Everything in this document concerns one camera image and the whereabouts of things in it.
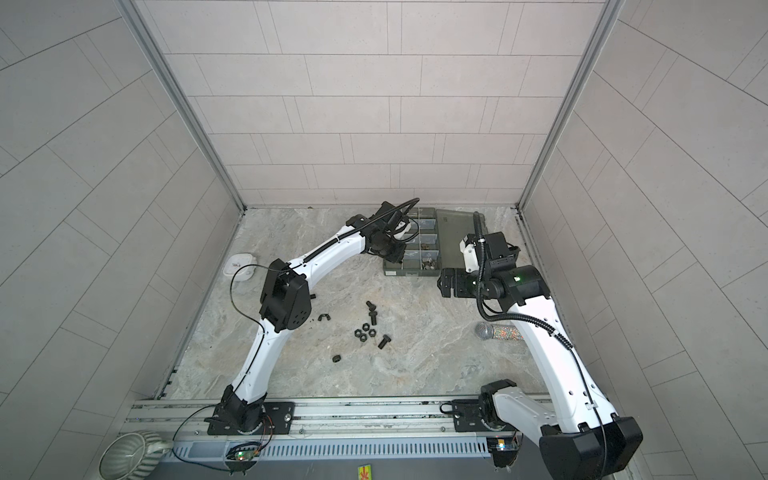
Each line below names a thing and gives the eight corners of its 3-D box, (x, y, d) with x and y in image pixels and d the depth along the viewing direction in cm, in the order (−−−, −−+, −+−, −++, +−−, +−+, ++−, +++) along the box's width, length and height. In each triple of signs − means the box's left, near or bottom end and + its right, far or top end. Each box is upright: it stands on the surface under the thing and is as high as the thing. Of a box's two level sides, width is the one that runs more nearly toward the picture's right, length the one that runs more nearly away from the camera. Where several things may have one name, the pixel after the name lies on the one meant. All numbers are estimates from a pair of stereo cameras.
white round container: (224, 281, 97) (218, 275, 94) (233, 261, 102) (228, 254, 99) (252, 281, 97) (247, 275, 94) (259, 261, 102) (255, 254, 99)
